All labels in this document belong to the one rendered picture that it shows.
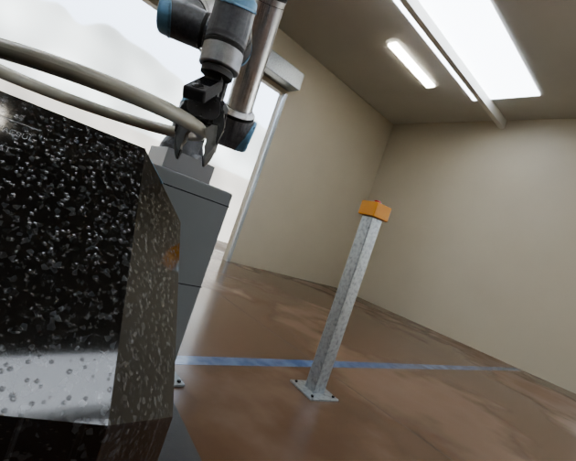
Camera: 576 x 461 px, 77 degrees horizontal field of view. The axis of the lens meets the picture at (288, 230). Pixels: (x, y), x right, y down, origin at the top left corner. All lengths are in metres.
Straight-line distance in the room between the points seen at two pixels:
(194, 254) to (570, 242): 5.97
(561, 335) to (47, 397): 6.49
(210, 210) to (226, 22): 0.86
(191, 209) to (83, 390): 1.21
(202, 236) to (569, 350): 5.78
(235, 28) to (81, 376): 0.72
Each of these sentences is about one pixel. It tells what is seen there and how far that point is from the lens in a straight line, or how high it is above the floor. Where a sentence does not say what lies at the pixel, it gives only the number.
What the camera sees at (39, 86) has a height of 0.90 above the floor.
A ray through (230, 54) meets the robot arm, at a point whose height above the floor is 1.08.
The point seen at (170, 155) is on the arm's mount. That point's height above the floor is 0.91.
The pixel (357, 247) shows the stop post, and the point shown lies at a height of 0.82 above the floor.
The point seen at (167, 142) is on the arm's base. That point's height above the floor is 0.96.
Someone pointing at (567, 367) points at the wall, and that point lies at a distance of 6.60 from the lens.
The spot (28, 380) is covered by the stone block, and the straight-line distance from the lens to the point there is 0.34.
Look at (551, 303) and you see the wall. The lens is 6.66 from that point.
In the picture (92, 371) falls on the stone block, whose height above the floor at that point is 0.60.
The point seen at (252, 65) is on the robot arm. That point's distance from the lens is 1.54.
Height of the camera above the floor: 0.75
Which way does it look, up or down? 1 degrees up
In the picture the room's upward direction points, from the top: 19 degrees clockwise
